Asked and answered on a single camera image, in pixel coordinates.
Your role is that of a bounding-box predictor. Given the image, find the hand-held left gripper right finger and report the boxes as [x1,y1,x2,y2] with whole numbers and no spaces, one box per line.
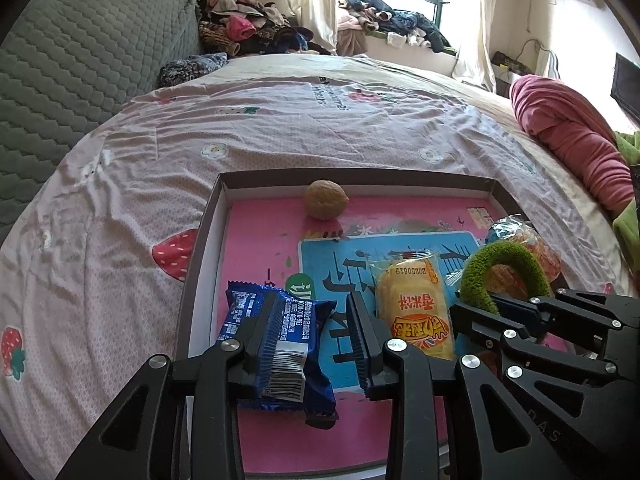
[345,290,566,480]

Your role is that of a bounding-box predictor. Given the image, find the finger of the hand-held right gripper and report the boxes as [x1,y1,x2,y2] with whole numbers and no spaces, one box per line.
[450,307,626,382]
[487,287,640,332]

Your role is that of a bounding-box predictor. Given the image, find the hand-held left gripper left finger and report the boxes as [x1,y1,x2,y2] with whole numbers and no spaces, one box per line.
[55,292,288,480]

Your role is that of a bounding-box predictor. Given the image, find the green hair scrunchie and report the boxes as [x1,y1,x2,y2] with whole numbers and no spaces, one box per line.
[459,241,553,318]

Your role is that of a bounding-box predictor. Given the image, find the yellow snack packet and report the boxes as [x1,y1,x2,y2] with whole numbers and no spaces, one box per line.
[367,250,457,361]

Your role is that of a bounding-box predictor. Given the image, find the blue cookie packet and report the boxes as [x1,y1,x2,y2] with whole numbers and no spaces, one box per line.
[216,280,338,428]

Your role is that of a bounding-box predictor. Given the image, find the red egg toy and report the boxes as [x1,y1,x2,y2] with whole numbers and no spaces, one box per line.
[482,214,563,283]

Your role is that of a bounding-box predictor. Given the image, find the dark cardboard box pink bottom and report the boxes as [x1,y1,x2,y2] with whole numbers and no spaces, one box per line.
[172,167,571,480]

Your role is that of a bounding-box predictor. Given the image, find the walnut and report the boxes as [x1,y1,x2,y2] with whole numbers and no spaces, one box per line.
[305,180,348,221]

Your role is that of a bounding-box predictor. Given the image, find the green cloth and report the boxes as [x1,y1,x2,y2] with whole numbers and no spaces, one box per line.
[612,130,640,261]

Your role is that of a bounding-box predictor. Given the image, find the pink blanket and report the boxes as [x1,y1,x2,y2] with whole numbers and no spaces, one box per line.
[509,74,636,216]

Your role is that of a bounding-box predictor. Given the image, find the black monitor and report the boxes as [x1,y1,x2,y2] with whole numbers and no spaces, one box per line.
[611,52,640,123]

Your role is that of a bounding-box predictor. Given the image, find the power strip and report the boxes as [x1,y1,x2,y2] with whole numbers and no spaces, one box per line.
[491,51,531,75]

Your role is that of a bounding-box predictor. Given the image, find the cream curtain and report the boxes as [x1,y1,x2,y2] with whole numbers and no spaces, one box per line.
[287,0,338,56]
[452,0,498,93]

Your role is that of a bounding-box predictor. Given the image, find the dark patterned cloth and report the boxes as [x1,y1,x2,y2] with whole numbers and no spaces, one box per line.
[159,52,230,88]

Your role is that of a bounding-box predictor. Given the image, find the clothes on windowsill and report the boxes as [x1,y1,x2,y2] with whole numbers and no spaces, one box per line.
[337,0,451,53]

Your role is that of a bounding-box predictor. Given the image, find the pile of mixed clothes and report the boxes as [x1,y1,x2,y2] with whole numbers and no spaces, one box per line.
[197,0,336,58]

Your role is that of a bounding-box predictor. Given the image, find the grey quilted headboard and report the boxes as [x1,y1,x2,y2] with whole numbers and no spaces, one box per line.
[0,0,201,241]

